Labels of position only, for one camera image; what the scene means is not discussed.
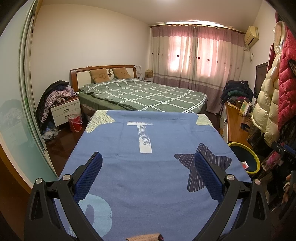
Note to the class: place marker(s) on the sliding wardrobe door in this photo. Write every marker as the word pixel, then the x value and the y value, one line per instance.
pixel 20 138

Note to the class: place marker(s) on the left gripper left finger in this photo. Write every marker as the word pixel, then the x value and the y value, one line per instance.
pixel 42 221

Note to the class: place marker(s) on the cream puffer jacket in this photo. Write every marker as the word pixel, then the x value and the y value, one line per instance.
pixel 265 112

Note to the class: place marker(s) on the left brown pillow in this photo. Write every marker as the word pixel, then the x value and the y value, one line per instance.
pixel 99 75

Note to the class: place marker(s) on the clothes pile on nightstand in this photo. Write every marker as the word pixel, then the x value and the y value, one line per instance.
pixel 56 91

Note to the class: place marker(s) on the black television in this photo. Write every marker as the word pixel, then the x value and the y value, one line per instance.
pixel 261 71

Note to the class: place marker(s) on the yellow rimmed trash bin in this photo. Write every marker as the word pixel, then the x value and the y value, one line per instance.
pixel 246 156

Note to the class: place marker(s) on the dark clothes pile on sideboard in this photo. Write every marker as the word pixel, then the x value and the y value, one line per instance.
pixel 236 88

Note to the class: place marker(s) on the wooden sideboard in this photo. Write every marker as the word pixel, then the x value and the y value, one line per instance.
pixel 234 119

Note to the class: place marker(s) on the right brown pillow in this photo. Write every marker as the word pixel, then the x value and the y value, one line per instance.
pixel 121 73

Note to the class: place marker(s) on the red bucket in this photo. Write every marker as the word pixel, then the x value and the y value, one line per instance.
pixel 75 122

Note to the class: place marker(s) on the bed with green quilt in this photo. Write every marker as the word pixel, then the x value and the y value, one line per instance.
pixel 132 94

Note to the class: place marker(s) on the white bedside nightstand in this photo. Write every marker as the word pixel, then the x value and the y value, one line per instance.
pixel 61 112

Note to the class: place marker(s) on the red dotted puffer jacket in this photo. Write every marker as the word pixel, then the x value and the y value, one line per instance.
pixel 282 101

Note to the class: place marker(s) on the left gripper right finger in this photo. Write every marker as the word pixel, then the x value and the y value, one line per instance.
pixel 242 210

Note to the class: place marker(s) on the blue patterned table cloth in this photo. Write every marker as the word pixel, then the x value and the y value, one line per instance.
pixel 142 187

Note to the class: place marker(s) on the brown pillow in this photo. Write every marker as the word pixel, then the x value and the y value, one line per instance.
pixel 121 73
pixel 99 75

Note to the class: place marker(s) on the framed picture on sideboard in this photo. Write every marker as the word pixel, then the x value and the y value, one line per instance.
pixel 244 110

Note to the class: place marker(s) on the wall air conditioner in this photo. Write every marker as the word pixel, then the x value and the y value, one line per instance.
pixel 251 36

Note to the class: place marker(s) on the tissue box on far nightstand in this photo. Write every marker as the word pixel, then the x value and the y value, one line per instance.
pixel 148 73

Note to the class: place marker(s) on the pink white curtains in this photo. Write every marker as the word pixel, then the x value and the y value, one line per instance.
pixel 197 58

